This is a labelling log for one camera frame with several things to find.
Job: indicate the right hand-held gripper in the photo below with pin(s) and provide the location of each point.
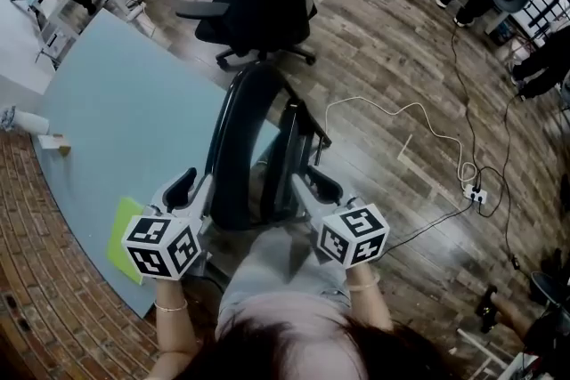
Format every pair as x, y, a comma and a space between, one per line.
356, 231

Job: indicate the person's right forearm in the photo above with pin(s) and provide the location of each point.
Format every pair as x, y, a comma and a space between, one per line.
369, 307

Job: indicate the black folding chair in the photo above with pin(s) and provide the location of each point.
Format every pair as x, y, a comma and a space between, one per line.
242, 147

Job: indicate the green and white box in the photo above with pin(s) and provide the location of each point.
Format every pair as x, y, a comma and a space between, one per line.
120, 244

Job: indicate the white power strip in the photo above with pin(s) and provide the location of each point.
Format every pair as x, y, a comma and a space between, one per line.
475, 193

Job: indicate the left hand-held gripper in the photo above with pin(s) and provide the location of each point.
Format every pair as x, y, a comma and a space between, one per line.
151, 244

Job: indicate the light blue table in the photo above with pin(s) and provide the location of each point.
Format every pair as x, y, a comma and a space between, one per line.
133, 111

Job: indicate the blue printed bucket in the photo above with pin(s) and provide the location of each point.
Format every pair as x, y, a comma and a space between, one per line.
503, 33

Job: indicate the person's light grey trousers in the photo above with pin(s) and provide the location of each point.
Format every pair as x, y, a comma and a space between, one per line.
276, 262

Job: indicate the person's left forearm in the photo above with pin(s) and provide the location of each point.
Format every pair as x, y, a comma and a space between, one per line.
173, 333

